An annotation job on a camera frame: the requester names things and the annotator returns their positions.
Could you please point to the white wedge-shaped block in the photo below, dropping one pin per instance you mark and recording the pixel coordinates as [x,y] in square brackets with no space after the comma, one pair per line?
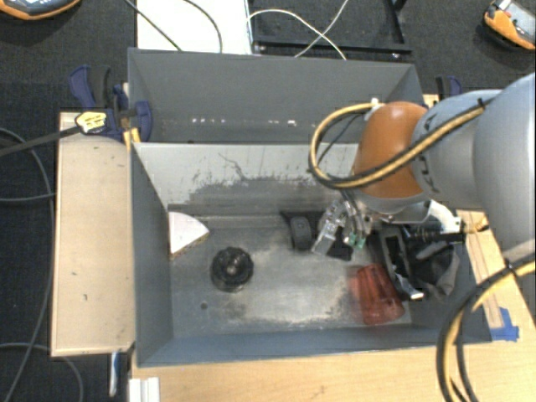
[184,233]

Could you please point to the black curved plastic tool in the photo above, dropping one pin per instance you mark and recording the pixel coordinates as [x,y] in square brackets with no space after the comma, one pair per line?
[300,230]

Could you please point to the black cylinder on white bracket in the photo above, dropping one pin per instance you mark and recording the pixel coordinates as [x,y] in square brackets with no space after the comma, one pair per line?
[444,220]

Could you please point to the black round knob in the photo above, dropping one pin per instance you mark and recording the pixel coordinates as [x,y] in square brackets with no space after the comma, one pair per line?
[231,269]

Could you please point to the pale wood board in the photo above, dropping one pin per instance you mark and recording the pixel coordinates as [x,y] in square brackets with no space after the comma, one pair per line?
[92,241]

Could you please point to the dark grey cloth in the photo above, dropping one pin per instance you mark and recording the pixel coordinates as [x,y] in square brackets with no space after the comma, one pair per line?
[444,270]

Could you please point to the grey metal bin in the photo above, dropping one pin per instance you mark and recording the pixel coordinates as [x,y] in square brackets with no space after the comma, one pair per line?
[268,174]

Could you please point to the red clear plastic cup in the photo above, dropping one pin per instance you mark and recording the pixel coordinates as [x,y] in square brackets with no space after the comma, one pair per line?
[377,293]

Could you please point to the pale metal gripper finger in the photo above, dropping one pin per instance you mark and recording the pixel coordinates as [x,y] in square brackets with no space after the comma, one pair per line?
[321,236]
[330,243]

